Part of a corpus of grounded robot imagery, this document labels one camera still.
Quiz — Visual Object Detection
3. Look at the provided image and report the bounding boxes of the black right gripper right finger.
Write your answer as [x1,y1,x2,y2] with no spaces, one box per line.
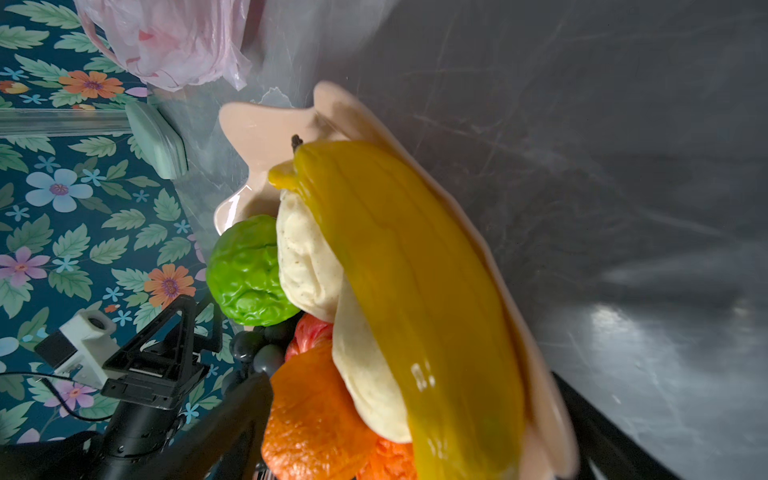
[553,373,680,480]

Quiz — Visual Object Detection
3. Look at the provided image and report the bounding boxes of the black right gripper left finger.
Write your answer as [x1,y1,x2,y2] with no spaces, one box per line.
[149,373,273,479]

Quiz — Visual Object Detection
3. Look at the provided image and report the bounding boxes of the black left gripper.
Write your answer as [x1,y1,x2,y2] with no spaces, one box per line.
[96,294,224,462]

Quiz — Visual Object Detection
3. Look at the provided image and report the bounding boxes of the fake dark grapes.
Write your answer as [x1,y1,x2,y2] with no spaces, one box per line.
[221,312,303,397]

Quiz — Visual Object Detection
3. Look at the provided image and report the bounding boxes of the fake orange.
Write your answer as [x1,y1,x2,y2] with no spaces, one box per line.
[356,437,418,480]
[262,344,378,479]

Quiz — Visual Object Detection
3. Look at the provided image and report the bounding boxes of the fake green lime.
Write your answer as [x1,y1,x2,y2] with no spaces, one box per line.
[206,215,299,327]

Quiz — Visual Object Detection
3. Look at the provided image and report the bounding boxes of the fake red strawberry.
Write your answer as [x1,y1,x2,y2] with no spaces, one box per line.
[284,313,334,361]

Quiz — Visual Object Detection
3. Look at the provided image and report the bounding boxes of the fake beige garlic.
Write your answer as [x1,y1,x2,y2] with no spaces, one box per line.
[276,190,343,323]
[332,280,412,444]

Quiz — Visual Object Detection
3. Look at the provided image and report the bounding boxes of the pink scalloped bowl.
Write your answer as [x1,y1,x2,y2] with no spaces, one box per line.
[214,82,579,479]

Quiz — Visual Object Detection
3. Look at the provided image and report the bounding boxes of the fake yellow banana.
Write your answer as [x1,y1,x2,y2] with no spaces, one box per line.
[268,141,526,479]

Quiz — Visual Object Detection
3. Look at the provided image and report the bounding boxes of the pink plastic bag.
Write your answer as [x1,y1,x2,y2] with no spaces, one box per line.
[75,0,251,92]

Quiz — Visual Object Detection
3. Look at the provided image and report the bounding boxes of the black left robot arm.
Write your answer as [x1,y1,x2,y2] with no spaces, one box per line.
[1,295,224,479]

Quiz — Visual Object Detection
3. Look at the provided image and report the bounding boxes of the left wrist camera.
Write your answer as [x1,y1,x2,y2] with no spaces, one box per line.
[34,309,119,390]

